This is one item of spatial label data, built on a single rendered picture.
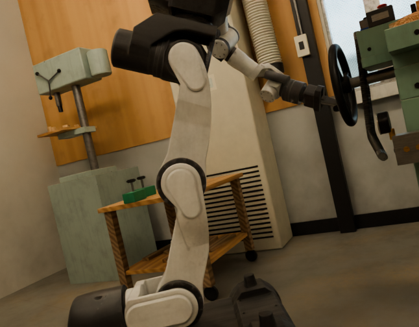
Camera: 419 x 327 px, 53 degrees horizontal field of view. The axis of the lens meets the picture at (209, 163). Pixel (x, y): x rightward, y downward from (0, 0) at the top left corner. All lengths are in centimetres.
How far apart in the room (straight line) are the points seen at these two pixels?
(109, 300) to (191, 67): 70
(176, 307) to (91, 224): 178
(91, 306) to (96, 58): 203
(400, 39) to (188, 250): 81
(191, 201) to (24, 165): 266
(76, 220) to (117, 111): 96
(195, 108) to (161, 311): 57
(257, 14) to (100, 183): 147
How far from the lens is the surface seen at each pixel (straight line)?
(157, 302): 123
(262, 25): 278
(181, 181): 116
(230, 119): 269
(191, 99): 119
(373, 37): 149
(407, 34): 125
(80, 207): 297
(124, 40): 126
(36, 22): 407
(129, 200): 213
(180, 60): 120
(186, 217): 118
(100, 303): 131
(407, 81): 131
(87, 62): 311
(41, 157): 384
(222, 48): 164
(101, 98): 356
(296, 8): 283
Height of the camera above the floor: 69
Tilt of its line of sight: 2 degrees down
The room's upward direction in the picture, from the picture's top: 13 degrees counter-clockwise
